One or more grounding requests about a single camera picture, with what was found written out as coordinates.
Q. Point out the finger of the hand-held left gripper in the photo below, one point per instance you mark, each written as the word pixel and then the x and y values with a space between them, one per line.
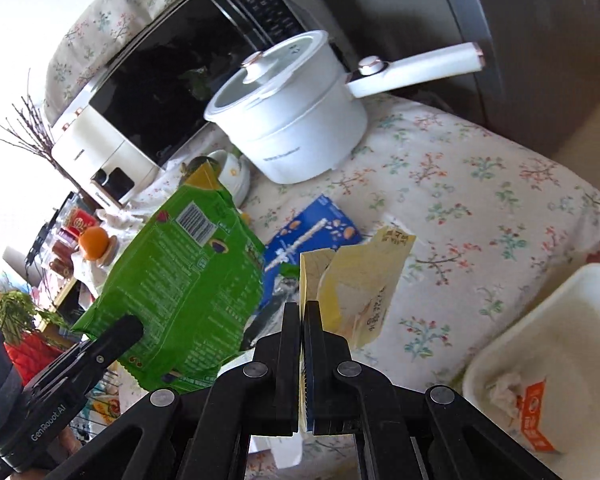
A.
pixel 122 332

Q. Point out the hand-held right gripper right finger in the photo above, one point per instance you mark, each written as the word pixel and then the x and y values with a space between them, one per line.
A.
pixel 312 325

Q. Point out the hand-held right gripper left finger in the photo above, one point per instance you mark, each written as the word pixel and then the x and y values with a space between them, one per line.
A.
pixel 292 322

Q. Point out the yellow paper wrapper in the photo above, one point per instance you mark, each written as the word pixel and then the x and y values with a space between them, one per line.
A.
pixel 352 280

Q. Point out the green snack bag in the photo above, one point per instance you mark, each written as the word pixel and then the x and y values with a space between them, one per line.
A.
pixel 180 270

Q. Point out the white plastic bin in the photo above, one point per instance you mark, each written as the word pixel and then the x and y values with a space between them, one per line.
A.
pixel 570 340

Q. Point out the blue snack packet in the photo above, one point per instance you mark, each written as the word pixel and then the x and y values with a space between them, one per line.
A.
pixel 310 230

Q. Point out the large orange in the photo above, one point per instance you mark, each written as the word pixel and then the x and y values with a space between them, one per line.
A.
pixel 93 243

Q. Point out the green potted plant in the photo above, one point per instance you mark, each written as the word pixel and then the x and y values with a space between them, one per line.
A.
pixel 17 315

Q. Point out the cherry print cloth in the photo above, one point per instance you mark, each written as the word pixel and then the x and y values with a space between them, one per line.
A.
pixel 130 217

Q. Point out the red tin box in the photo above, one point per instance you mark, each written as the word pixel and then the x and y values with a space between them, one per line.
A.
pixel 79 221

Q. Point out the white bowl with flower print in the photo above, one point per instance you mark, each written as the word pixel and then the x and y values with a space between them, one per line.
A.
pixel 232 172

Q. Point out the dark green pumpkin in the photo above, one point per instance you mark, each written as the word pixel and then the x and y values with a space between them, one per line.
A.
pixel 200 164

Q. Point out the white kitchen appliance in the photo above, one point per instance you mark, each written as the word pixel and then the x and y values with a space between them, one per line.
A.
pixel 85 145

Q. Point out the white electric pot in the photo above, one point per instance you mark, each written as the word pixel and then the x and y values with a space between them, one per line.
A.
pixel 290 125

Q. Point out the crumpled white tissue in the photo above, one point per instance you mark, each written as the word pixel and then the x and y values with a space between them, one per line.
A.
pixel 502 392

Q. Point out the floral tablecloth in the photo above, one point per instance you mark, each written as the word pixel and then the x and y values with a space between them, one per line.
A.
pixel 480 200

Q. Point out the dried branches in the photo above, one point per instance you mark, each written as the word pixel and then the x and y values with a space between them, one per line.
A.
pixel 30 115

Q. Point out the orange and white packet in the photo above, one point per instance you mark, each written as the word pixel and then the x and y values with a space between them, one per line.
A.
pixel 537 415

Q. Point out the black microwave oven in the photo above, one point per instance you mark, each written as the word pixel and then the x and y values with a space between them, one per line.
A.
pixel 155 85

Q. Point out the floral appliance cover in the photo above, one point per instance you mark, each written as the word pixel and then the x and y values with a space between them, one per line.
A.
pixel 105 15

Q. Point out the grey refrigerator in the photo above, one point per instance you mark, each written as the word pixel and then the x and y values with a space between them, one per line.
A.
pixel 530 35

